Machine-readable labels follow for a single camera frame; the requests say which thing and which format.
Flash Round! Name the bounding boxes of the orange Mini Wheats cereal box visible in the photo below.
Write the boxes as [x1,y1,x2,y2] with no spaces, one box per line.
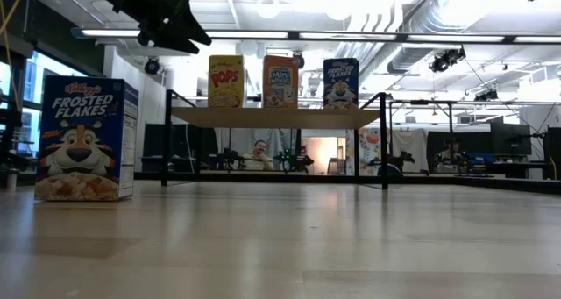
[262,54,300,110]

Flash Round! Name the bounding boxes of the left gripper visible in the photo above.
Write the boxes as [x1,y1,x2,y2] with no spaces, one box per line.
[82,0,214,55]

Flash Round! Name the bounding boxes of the person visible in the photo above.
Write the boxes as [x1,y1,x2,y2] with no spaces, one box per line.
[433,136,465,174]
[242,139,275,172]

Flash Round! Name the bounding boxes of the black aluminium table frame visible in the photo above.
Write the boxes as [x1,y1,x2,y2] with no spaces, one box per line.
[0,169,561,196]

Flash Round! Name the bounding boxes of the large glass window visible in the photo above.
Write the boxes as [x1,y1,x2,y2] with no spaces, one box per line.
[0,48,105,172]

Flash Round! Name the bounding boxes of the yellow cable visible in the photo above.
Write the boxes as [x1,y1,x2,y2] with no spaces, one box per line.
[0,0,28,111]

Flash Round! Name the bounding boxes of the black ceiling spotlight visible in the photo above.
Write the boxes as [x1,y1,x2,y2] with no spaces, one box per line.
[428,47,466,75]
[473,88,500,103]

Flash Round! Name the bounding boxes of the colourful printed poster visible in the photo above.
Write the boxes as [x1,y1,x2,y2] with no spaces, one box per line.
[345,127,392,177]

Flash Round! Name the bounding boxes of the white cup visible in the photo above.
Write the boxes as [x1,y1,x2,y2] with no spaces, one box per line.
[4,169,18,193]

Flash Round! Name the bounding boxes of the blue Frosted Flakes cereal box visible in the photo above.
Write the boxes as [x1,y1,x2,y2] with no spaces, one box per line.
[34,74,140,203]
[323,57,360,110]

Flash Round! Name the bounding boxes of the black background cabinet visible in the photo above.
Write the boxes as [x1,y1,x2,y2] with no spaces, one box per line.
[544,126,561,181]

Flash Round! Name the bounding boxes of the yellow Corn Pops cereal box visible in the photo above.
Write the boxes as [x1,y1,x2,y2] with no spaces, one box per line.
[207,54,245,109]

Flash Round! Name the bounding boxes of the white globe pendant lamp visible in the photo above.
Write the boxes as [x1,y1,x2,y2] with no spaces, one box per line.
[256,0,281,20]

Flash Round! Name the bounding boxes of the wooden shelf black metal legs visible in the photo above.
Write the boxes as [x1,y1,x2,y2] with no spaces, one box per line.
[160,89,390,191]

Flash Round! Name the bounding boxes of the black computer monitor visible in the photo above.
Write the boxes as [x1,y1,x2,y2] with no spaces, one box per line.
[490,122,533,157]

